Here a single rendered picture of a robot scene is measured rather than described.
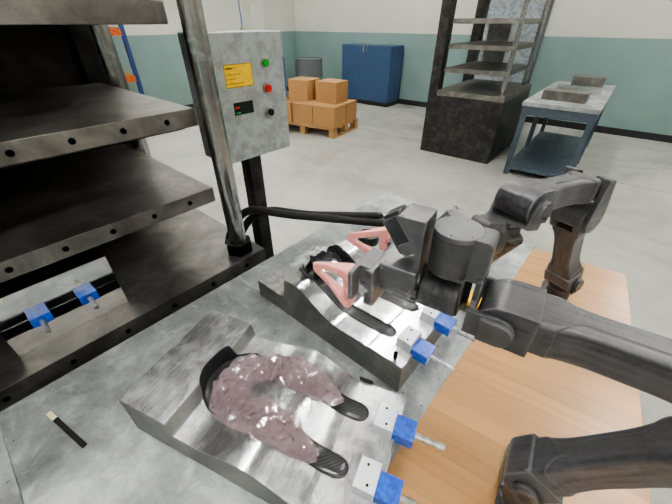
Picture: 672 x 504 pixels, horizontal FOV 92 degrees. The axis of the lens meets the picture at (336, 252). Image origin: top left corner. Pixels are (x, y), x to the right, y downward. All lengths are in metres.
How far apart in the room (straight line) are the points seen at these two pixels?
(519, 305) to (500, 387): 0.50
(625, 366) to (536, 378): 0.52
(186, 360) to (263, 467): 0.28
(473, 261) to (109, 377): 0.86
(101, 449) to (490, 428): 0.79
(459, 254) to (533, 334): 0.12
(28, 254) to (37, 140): 0.27
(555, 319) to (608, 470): 0.23
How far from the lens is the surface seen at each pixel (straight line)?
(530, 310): 0.43
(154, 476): 0.82
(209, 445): 0.71
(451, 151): 4.85
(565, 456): 0.62
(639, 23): 7.04
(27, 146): 1.01
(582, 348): 0.45
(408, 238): 0.41
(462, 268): 0.41
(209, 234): 1.43
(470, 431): 0.83
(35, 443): 0.98
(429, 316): 0.84
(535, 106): 4.30
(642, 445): 0.57
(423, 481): 0.76
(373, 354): 0.79
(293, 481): 0.67
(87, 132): 1.03
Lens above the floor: 1.50
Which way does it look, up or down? 35 degrees down
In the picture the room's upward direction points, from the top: straight up
